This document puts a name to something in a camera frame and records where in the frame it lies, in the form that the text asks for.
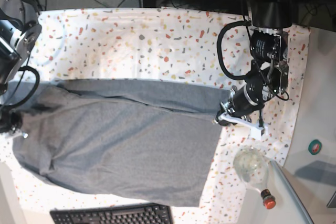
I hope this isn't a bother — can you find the black computer keyboard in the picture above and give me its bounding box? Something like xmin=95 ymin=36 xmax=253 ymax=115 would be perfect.
xmin=49 ymin=203 xmax=174 ymax=224

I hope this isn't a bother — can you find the grey t-shirt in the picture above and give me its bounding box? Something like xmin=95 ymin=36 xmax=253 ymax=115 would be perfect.
xmin=13 ymin=80 xmax=229 ymax=207

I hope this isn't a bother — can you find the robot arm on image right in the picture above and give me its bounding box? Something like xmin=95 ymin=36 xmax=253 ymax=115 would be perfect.
xmin=215 ymin=0 xmax=292 ymax=127

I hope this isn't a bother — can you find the green tape roll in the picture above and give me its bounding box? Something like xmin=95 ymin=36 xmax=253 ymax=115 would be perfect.
xmin=308 ymin=140 xmax=322 ymax=155

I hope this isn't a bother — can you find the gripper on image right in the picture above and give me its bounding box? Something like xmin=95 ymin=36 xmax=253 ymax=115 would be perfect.
xmin=214 ymin=83 xmax=265 ymax=126

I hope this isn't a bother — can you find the clear glass bottle red cap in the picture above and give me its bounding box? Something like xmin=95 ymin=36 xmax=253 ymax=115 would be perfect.
xmin=233 ymin=146 xmax=276 ymax=210

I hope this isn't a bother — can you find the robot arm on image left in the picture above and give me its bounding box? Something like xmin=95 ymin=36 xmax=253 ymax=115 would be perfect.
xmin=1 ymin=0 xmax=45 ymax=137

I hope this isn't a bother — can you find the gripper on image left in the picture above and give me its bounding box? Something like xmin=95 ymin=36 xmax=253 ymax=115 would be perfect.
xmin=1 ymin=109 xmax=28 ymax=139

